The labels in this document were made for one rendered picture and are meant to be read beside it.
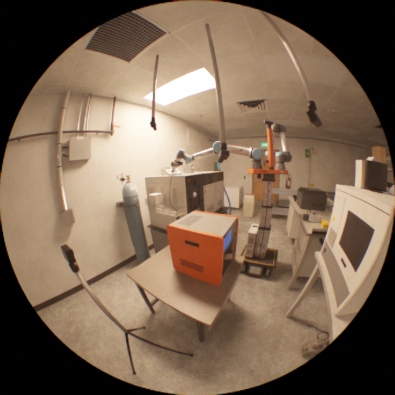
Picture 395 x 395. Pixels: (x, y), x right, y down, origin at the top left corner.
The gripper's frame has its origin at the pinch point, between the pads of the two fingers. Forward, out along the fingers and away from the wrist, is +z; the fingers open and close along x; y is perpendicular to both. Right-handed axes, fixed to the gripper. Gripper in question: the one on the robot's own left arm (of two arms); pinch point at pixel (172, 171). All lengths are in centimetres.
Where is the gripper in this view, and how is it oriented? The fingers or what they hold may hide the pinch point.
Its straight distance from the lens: 172.0
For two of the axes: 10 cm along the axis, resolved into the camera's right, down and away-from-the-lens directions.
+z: -4.4, 7.3, 5.2
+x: -5.9, 2.1, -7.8
